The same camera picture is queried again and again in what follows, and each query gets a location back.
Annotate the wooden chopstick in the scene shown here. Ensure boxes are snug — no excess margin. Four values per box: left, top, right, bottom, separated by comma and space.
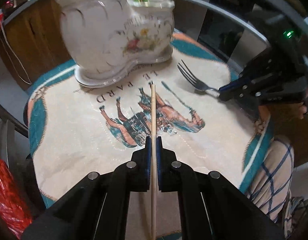
151, 83, 157, 240

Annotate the silver fork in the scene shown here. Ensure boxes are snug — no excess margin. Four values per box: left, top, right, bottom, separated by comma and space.
177, 60, 220, 96

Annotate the person's right hand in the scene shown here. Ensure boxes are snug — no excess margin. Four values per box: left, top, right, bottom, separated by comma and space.
300, 82, 308, 120

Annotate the plaid trouser leg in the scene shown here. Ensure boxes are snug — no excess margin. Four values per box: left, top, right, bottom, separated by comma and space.
245, 135, 294, 222

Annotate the printed horse placemat cloth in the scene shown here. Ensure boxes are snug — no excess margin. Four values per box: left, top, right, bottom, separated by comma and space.
27, 33, 274, 207

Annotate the white floral ceramic utensil holder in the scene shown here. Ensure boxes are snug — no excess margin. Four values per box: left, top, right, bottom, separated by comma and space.
55, 0, 175, 88

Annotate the red plastic bag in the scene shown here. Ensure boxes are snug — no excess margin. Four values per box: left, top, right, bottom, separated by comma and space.
0, 159, 33, 239

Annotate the wooden cabinet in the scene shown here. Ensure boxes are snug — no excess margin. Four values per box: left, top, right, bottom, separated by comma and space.
0, 0, 71, 90

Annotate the steel appliance handle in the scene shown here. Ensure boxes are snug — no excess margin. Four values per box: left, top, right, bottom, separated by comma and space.
183, 0, 270, 46

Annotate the white cable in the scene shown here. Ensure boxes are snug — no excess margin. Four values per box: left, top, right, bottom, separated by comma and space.
0, 21, 32, 86

